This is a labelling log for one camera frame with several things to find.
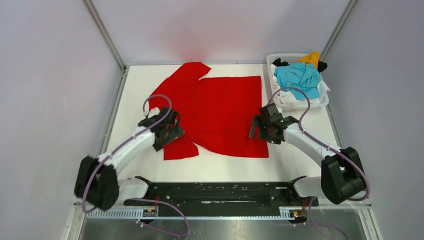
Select red t shirt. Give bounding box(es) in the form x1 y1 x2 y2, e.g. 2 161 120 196
149 62 269 161

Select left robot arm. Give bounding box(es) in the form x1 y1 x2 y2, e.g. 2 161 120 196
73 107 184 211

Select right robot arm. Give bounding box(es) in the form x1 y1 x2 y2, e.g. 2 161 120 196
249 103 370 206

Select teal t shirt in basket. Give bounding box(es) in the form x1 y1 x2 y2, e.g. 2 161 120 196
273 62 321 100

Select black t shirt in basket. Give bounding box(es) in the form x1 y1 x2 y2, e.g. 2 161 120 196
272 58 328 73

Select yellow t shirt in basket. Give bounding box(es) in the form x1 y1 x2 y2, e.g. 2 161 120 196
298 51 321 69

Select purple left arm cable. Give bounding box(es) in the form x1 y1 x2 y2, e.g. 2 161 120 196
81 94 191 238

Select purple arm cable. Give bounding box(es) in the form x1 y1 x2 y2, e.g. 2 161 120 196
81 94 191 238
267 86 372 240

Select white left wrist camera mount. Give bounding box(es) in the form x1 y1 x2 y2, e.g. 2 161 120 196
145 107 161 118

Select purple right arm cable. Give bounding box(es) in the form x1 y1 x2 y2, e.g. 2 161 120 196
267 86 372 240

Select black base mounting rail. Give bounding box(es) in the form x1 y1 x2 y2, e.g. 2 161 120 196
123 180 319 215

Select aluminium frame rails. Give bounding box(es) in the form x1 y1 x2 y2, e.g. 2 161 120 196
74 185 372 210

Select white slotted cable duct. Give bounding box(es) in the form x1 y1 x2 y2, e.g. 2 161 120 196
86 207 295 220

